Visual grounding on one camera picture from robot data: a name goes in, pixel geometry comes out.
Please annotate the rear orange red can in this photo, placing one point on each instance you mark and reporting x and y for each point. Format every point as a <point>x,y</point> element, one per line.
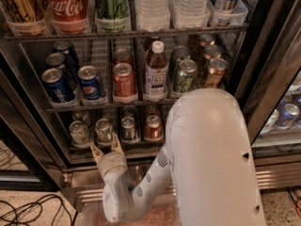
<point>123,55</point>

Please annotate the left water bottle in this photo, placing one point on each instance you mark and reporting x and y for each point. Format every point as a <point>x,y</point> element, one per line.
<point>152,15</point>

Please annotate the tea bottle middle shelf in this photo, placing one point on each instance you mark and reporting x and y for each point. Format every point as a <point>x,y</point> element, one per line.
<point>156,67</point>

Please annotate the front gold can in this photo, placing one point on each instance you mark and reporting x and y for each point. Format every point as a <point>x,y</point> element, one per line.
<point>214,73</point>

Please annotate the middle wire shelf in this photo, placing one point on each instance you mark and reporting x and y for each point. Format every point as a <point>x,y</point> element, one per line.
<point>81,103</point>

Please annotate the steel fridge base grille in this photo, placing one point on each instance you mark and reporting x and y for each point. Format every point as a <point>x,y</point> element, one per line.
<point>85,184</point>

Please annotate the green white 7up can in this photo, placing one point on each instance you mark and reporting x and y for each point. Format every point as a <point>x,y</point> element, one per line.
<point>103,129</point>

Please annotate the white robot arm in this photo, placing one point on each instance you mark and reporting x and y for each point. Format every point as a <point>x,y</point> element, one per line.
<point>206,157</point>

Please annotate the gold can top shelf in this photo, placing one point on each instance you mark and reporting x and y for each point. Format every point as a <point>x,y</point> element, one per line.
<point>25,16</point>

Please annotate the middle gold can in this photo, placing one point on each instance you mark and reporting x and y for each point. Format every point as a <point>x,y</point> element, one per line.
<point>209,52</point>

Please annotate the rear left Pepsi can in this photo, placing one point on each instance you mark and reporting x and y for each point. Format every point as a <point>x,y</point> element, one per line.
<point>68,49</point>

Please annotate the rear red can bottom shelf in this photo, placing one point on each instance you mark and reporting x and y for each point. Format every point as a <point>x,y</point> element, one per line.
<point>151,110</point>

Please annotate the red can shelf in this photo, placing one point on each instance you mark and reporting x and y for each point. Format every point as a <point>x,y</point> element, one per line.
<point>153,127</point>
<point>151,110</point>

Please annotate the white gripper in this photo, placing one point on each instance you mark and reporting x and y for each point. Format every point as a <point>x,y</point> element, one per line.
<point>110,161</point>

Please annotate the orange red can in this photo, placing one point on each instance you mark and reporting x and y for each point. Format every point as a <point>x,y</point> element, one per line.
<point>123,55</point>
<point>123,80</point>

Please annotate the wire shelf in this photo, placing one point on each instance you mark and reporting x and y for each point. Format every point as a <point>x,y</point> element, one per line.
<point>128,34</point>
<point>81,103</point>

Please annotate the glass fridge door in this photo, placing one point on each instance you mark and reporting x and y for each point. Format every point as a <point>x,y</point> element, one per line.
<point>269,63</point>

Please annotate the blue can behind door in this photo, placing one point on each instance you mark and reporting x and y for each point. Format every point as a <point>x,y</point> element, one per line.
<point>287,114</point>

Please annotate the green can top shelf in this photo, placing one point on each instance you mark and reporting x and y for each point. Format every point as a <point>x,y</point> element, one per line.
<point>113,14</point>

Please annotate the right water bottle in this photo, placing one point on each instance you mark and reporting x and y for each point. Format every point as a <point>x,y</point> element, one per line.
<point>189,13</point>

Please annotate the front silver can bottom shelf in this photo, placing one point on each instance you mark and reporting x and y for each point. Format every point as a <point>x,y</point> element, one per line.
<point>79,133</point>

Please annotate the pepsi can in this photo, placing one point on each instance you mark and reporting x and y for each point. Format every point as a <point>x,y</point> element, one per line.
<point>59,61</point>
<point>68,49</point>
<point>57,86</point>

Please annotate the front blue silver can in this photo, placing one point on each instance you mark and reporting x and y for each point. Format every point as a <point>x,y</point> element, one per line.
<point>128,128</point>

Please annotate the rear gold can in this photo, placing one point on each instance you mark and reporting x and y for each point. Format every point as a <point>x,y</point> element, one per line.
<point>200,41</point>

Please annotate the rear green can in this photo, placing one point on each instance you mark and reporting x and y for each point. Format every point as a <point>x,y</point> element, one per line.
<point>178,54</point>

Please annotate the front orange red can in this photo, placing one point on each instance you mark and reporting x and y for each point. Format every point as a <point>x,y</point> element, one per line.
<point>123,80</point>

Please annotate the water bottle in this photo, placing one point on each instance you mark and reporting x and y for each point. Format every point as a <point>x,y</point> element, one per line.
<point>152,15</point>
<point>189,13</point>

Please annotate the top wire shelf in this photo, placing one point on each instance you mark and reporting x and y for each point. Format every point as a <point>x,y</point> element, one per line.
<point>128,34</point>

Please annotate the middle left Pepsi can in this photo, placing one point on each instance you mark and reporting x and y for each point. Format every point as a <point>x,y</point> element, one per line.
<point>59,61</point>

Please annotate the Coca-Cola can top shelf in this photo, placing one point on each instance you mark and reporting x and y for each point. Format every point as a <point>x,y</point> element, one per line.
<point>69,15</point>

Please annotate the front green can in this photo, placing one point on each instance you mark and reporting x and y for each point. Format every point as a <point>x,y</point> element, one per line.
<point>185,76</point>

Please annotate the front left Pepsi can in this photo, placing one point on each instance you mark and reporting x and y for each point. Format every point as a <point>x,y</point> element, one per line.
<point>57,86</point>

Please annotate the rear silver can bottom shelf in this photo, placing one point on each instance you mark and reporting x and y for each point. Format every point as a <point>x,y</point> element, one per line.
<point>82,115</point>

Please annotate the front red can bottom shelf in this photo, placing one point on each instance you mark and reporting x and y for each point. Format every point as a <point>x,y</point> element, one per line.
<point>153,127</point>

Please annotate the clear plastic bin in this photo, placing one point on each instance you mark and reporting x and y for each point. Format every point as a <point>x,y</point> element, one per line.
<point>162,213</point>

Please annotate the rear dark can bottom shelf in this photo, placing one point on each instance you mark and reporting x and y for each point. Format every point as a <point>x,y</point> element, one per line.
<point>129,111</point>

